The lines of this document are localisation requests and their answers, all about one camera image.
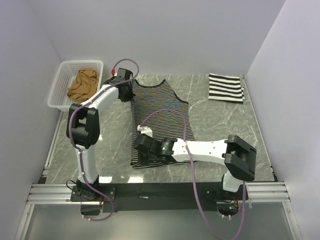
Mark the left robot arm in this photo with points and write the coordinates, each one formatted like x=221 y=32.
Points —
x=84 y=125

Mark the striped tank tops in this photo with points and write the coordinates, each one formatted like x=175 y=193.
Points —
x=171 y=119

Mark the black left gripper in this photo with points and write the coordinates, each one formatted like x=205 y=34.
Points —
x=129 y=97

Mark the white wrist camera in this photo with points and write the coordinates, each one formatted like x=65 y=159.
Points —
x=145 y=130
x=114 y=72

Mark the black white striped tank top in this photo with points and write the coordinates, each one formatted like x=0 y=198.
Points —
x=225 y=88

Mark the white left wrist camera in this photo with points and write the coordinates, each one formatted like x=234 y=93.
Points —
x=114 y=72

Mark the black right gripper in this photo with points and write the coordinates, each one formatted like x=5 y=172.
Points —
x=143 y=162

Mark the white plastic basket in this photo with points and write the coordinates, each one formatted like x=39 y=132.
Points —
x=65 y=76

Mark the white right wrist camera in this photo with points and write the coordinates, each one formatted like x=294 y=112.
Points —
x=145 y=130

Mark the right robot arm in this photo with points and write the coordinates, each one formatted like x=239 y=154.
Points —
x=237 y=155

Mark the black base beam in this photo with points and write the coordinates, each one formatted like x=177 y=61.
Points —
x=158 y=196

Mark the mustard garment in basket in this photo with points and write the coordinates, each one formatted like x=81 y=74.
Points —
x=84 y=86

